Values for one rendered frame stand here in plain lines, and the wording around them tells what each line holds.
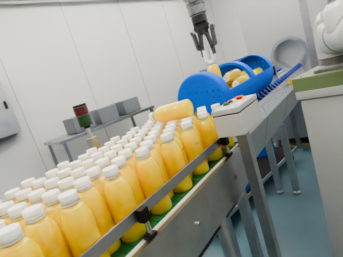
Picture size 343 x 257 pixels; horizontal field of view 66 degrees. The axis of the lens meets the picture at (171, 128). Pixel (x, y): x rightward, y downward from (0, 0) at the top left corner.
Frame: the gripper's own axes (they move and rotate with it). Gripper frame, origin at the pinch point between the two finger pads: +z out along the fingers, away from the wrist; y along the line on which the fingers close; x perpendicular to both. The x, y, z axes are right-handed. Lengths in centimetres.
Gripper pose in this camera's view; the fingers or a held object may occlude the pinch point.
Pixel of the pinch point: (209, 55)
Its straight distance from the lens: 142.3
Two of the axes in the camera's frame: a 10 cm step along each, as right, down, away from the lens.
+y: -7.8, 1.3, 6.1
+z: 3.0, 9.4, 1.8
